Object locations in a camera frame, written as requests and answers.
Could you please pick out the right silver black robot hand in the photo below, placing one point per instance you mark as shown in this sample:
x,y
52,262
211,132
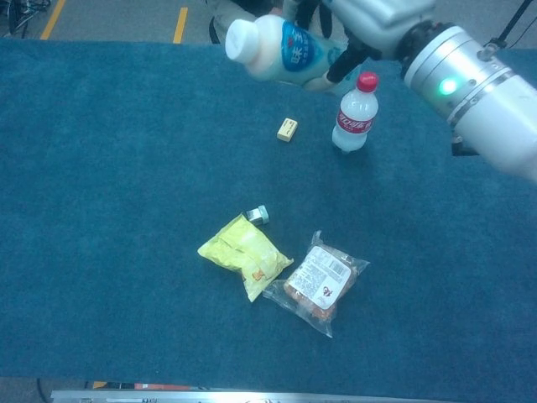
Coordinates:
x,y
377,21

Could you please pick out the clear soda bottle red cap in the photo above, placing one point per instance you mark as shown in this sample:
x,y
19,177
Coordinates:
x,y
354,121

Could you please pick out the white milk bottle blue label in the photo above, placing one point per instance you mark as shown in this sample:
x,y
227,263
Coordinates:
x,y
272,50

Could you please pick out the small white green cube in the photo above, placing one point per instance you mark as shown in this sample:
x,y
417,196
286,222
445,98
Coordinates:
x,y
257,215

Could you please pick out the clear packaged bread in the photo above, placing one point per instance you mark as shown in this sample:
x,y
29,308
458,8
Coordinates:
x,y
319,281

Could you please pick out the yellow-green snack bag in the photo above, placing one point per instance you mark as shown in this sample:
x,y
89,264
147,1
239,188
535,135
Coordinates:
x,y
243,256

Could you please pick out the black tripod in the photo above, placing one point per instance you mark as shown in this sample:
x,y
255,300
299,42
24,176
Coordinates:
x,y
512,23

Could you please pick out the small yellow eraser box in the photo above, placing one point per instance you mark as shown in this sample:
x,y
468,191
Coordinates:
x,y
288,129

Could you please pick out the seated person beige trousers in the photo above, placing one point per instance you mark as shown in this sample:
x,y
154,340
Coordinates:
x,y
224,10

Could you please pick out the blue table cloth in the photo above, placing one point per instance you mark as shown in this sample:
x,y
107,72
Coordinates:
x,y
126,210

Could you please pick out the aluminium rail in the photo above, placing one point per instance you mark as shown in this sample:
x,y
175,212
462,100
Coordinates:
x,y
251,396

